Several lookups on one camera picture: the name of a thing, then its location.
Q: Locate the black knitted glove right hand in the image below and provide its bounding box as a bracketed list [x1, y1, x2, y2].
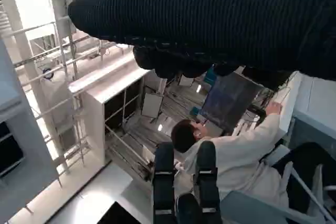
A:
[67, 0, 336, 91]

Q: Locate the bare black left hand, blue tape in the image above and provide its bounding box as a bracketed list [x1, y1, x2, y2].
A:
[153, 141, 221, 224]

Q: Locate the black flat panel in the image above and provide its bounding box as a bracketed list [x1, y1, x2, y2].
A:
[97, 201, 137, 224]

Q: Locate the seated person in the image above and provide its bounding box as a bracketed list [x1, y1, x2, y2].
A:
[170, 102, 292, 209]

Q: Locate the computer monitor with dark screen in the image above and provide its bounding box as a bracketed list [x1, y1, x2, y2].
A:
[201, 73, 263, 133]

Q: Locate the small white mesh cabinet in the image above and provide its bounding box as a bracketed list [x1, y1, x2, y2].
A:
[68, 57, 158, 166]

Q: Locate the white desk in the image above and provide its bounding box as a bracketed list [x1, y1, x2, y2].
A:
[271, 71, 336, 141]

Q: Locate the white bag with blue logo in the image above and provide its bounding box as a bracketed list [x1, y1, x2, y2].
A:
[39, 65, 78, 156]

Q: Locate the grey office chair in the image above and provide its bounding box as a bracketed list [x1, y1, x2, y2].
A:
[220, 142, 336, 224]

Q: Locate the white metal railing frame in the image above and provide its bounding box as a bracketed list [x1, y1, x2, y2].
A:
[12, 16, 87, 172]

